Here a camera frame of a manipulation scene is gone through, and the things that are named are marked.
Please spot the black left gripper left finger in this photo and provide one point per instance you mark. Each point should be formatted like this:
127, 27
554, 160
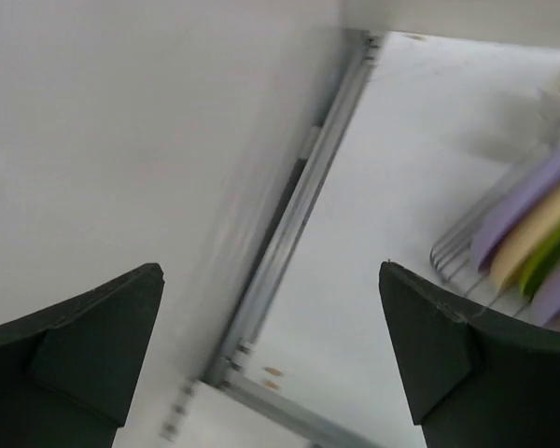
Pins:
68, 372

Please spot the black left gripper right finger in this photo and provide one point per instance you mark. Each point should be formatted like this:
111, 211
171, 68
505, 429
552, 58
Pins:
473, 377

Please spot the beige plate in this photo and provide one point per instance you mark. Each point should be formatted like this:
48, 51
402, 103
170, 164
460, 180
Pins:
526, 237

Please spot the small purple plate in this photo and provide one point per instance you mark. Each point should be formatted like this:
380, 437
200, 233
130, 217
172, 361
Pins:
546, 304

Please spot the green plate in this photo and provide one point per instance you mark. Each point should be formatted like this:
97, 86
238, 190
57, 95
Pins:
540, 264

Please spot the large purple plate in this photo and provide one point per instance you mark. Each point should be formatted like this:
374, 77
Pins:
515, 204

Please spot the grey wire dish rack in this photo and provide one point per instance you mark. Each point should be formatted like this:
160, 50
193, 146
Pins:
450, 255

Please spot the aluminium table frame rail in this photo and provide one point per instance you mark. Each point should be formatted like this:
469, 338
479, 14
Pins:
225, 371

